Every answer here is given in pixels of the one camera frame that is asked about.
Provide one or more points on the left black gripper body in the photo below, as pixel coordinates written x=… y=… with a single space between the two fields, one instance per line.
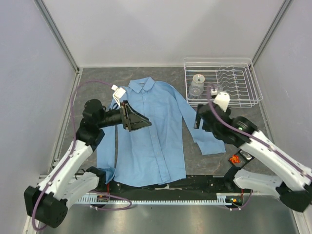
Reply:
x=126 y=121

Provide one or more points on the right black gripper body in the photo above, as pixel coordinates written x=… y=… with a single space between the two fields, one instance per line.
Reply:
x=215 y=132

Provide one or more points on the light blue button shirt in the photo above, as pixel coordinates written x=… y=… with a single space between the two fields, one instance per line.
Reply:
x=154 y=154

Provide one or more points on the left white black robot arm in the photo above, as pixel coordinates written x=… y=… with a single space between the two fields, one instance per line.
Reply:
x=50 y=200

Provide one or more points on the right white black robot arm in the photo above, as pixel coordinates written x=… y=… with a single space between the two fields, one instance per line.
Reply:
x=291 y=182

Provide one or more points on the clear glass lying left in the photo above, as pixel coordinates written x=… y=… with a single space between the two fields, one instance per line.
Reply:
x=195 y=92

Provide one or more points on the clear glass lying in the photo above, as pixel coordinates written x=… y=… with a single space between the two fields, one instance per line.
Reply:
x=195 y=92
x=217 y=87

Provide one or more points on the clear glass lying right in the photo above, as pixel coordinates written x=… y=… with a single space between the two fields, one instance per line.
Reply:
x=217 y=87

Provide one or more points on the clear glass with gold base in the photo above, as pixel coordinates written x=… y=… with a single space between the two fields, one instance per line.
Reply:
x=198 y=82

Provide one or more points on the small black framed stand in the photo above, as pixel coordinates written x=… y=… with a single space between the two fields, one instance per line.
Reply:
x=240 y=159

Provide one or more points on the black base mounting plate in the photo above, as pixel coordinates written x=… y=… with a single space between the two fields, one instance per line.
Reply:
x=193 y=186

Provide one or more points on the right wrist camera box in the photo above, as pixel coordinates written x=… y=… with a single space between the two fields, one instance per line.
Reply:
x=220 y=98

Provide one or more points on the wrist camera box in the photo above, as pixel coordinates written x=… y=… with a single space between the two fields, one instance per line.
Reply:
x=118 y=93
x=220 y=98

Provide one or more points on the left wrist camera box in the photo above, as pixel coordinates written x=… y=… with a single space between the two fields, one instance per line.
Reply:
x=118 y=93

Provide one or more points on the white wire dish rack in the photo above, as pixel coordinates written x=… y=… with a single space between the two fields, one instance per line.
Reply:
x=236 y=76

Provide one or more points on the slotted grey cable duct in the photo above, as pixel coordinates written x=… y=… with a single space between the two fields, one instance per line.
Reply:
x=219 y=199

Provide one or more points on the aluminium front rail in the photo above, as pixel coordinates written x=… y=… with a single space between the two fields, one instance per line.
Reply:
x=91 y=180

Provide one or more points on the right aluminium frame post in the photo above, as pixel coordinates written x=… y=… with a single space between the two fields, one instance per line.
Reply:
x=272 y=28

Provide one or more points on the aluminium frame post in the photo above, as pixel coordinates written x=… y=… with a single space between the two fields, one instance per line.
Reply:
x=56 y=33
x=272 y=28

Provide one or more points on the left aluminium frame post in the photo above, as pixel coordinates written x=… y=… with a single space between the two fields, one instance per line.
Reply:
x=56 y=33

